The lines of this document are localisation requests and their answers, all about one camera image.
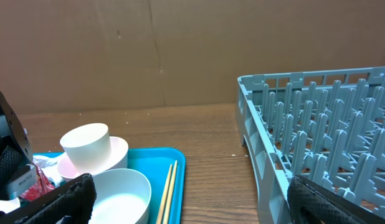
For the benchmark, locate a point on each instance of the wooden chopstick left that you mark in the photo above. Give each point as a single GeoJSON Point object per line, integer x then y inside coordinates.
{"type": "Point", "coordinates": [164, 196]}

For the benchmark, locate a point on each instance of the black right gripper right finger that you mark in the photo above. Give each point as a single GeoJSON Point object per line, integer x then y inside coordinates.
{"type": "Point", "coordinates": [309, 202]}

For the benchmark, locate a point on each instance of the wooden chopstick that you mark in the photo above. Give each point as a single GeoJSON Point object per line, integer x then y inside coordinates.
{"type": "Point", "coordinates": [164, 196]}
{"type": "Point", "coordinates": [170, 194]}

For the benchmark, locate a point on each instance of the wooden chopstick right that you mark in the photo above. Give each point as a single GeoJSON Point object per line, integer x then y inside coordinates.
{"type": "Point", "coordinates": [170, 194]}

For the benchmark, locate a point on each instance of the grey dishwasher rack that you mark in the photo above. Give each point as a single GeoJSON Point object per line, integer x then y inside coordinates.
{"type": "Point", "coordinates": [328, 126]}

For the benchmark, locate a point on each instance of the grey-green bowl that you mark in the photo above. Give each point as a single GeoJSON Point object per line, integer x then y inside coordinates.
{"type": "Point", "coordinates": [123, 197]}

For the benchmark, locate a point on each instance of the pink saucer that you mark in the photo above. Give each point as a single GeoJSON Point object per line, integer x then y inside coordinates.
{"type": "Point", "coordinates": [118, 159]}

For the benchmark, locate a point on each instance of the teal plastic tray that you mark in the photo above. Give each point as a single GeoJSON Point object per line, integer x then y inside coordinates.
{"type": "Point", "coordinates": [154, 164]}

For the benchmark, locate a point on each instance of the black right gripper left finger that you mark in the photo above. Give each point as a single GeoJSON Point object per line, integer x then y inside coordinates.
{"type": "Point", "coordinates": [70, 203]}

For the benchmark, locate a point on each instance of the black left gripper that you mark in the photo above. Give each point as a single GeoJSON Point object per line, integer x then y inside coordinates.
{"type": "Point", "coordinates": [17, 171]}

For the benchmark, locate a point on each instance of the white tissue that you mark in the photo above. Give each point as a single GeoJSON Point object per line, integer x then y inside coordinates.
{"type": "Point", "coordinates": [49, 166]}

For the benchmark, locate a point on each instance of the red snack wrapper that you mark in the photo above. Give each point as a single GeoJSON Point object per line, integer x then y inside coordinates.
{"type": "Point", "coordinates": [40, 188]}

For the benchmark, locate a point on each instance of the white cup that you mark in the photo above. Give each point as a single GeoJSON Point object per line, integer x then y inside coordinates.
{"type": "Point", "coordinates": [88, 147]}

